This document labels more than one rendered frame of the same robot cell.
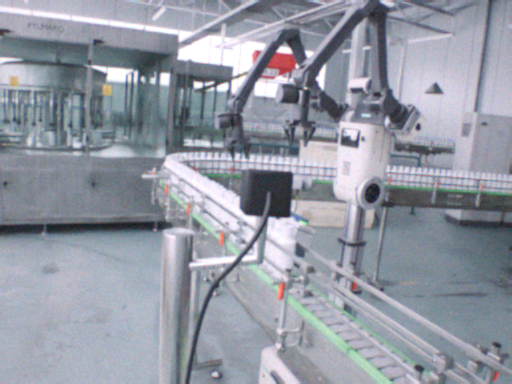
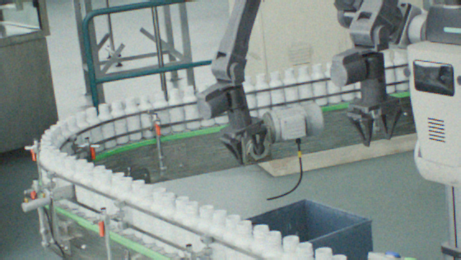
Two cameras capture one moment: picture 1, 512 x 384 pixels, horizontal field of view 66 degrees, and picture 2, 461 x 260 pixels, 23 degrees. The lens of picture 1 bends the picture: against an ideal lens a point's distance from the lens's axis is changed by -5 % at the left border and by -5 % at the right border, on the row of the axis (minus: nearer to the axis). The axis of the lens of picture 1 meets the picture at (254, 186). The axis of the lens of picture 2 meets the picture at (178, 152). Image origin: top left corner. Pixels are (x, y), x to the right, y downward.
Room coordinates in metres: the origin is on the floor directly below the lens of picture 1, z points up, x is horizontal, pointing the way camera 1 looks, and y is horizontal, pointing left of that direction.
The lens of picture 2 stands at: (-0.82, 0.55, 2.10)
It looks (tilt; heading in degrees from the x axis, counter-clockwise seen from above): 16 degrees down; 354
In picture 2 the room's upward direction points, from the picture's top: 7 degrees counter-clockwise
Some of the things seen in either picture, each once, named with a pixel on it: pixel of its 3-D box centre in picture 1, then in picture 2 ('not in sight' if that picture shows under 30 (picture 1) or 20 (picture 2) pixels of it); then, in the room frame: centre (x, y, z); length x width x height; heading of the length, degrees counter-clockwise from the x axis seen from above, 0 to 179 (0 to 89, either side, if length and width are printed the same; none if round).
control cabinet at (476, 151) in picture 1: (480, 168); not in sight; (6.80, -3.83, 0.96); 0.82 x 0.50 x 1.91; 97
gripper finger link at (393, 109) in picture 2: (302, 134); (381, 121); (1.52, -0.16, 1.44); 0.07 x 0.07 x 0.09; 25
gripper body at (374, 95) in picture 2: (300, 114); (373, 92); (1.52, -0.14, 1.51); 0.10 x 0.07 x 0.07; 115
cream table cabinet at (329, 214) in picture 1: (335, 183); (328, 63); (6.08, -1.21, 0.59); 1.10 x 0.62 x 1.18; 97
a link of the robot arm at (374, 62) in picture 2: (300, 97); (370, 66); (1.51, -0.14, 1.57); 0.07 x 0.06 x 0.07; 116
